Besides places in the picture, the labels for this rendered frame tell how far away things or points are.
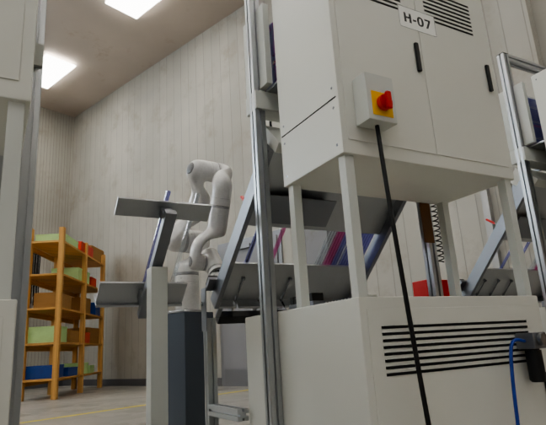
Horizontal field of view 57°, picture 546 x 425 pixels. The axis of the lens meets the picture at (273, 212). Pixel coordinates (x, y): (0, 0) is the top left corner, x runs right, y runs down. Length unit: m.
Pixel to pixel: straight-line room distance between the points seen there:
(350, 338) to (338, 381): 0.12
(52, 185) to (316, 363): 11.54
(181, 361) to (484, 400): 1.40
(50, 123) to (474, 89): 11.94
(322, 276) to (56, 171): 10.97
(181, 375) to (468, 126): 1.62
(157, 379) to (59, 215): 10.89
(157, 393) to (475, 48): 1.60
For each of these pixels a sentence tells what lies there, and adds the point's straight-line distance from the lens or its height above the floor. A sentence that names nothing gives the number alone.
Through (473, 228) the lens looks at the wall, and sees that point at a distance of 5.97.
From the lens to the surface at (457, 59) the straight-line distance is 1.87.
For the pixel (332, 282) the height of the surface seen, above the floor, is 0.78.
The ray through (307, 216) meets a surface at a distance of 1.96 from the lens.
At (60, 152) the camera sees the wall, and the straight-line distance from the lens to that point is 13.06.
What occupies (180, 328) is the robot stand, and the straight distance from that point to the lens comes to 2.48.
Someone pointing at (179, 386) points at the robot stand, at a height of 0.37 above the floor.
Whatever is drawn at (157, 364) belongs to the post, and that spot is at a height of 0.48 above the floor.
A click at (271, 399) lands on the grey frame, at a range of 1.61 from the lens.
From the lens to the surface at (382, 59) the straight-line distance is 1.61.
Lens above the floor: 0.51
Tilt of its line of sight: 15 degrees up
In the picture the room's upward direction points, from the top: 3 degrees counter-clockwise
